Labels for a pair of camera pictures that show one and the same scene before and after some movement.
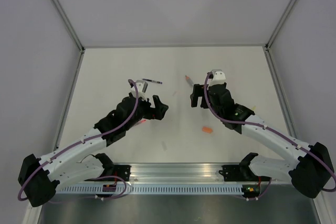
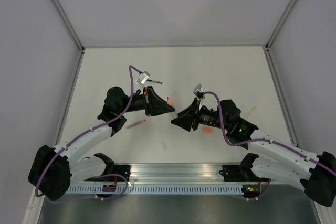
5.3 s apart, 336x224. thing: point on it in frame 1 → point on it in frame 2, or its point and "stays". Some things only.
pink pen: (142, 121) stays
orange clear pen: (189, 81) → (169, 102)
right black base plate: (240, 173) stays
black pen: (155, 81) stays
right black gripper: (198, 91) → (184, 120)
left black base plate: (123, 171) stays
